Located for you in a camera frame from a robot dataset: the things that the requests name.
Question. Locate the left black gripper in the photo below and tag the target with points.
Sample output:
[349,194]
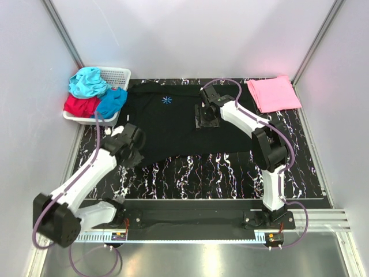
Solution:
[135,162]

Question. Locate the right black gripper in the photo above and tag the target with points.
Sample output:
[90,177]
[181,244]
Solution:
[199,120]

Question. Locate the black t shirt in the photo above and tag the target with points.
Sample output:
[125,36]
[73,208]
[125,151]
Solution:
[166,113]

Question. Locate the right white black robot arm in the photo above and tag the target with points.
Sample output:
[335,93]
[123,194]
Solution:
[270,151]

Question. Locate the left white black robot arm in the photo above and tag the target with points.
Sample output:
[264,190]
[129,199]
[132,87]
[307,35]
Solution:
[70,195]

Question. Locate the red t shirt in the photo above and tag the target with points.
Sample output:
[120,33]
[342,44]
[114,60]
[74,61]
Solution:
[84,108]

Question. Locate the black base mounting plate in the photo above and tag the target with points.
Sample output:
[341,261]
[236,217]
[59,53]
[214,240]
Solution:
[187,233]

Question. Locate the folded pink t shirt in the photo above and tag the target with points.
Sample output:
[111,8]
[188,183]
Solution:
[274,94]

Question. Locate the left orange connector box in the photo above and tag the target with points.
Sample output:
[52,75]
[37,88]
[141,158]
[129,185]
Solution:
[119,236]

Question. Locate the orange connector box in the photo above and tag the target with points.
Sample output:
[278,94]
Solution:
[119,236]
[275,239]

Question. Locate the light blue t shirt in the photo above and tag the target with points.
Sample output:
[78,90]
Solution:
[88,83]

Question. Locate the right orange connector box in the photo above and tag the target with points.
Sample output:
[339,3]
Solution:
[275,239]

